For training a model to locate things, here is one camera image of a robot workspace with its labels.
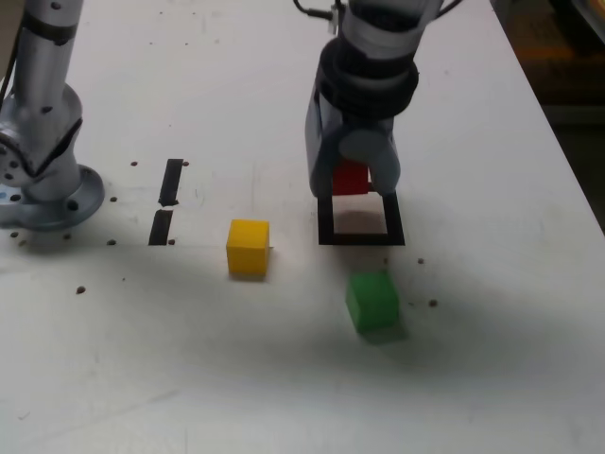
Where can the green cube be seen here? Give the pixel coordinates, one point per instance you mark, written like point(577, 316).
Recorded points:
point(371, 302)

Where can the yellow cube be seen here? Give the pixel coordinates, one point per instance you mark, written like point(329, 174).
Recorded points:
point(248, 250)

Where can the black tape square outline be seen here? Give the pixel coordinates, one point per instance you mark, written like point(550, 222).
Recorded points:
point(397, 222)

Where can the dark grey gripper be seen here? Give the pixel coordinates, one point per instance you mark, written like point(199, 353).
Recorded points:
point(366, 123)

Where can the red cube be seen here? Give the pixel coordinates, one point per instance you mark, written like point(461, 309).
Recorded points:
point(350, 182)

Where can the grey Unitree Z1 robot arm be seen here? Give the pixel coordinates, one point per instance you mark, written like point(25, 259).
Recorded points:
point(42, 94)

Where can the black tape strip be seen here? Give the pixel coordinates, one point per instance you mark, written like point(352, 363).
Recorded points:
point(170, 182)

